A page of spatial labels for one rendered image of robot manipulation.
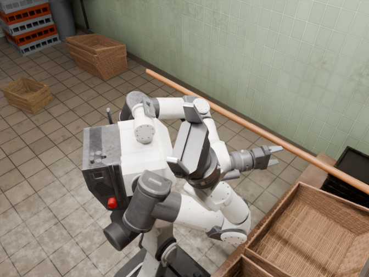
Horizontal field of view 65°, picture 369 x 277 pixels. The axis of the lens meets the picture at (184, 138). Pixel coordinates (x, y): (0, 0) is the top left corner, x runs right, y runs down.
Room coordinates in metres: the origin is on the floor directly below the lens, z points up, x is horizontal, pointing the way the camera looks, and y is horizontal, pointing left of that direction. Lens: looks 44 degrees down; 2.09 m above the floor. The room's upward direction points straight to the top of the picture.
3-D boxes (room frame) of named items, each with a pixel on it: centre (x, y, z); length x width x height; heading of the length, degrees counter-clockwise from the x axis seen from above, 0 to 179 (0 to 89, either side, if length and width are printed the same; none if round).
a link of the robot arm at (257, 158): (0.80, -0.28, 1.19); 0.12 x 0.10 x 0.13; 102
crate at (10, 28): (4.17, 2.26, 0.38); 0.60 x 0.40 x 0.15; 134
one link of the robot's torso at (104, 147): (0.70, 0.19, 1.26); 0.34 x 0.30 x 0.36; 12
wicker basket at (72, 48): (3.47, 1.14, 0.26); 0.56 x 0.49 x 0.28; 52
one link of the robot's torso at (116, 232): (0.66, 0.20, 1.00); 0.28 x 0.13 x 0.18; 137
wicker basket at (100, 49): (3.48, 1.12, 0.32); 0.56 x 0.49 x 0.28; 54
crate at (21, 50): (4.17, 2.25, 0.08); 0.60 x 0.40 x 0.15; 138
